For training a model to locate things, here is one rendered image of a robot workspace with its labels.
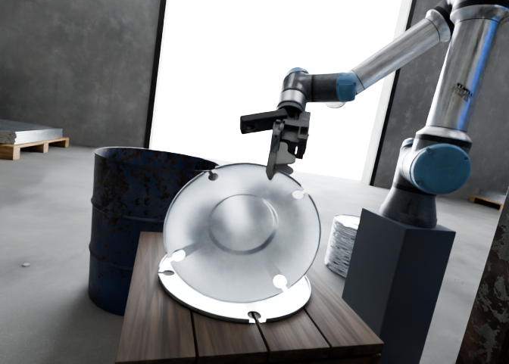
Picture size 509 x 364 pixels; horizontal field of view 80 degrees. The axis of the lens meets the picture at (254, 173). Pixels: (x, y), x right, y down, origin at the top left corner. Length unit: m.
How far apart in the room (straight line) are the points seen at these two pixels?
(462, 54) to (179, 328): 0.77
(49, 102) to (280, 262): 4.61
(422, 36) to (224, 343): 0.85
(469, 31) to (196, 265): 0.74
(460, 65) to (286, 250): 0.56
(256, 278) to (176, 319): 0.14
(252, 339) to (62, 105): 4.61
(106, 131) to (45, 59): 1.15
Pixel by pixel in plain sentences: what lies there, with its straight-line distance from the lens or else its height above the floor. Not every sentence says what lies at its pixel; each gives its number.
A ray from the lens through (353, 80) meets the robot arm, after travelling 0.81.
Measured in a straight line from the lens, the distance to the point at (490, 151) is 7.04.
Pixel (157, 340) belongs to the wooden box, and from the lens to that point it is 0.46.
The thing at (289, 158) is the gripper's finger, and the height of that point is 0.58.
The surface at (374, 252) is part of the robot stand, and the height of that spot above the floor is 0.34.
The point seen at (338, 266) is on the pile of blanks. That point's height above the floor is 0.04.
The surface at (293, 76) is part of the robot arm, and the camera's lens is 0.83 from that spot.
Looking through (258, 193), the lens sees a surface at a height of 0.51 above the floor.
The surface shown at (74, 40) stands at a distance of 4.92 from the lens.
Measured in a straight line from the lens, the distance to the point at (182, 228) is 0.58.
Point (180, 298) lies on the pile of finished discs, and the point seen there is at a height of 0.35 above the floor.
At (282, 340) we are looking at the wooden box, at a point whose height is 0.35.
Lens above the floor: 0.64
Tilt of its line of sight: 9 degrees down
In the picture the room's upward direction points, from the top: 10 degrees clockwise
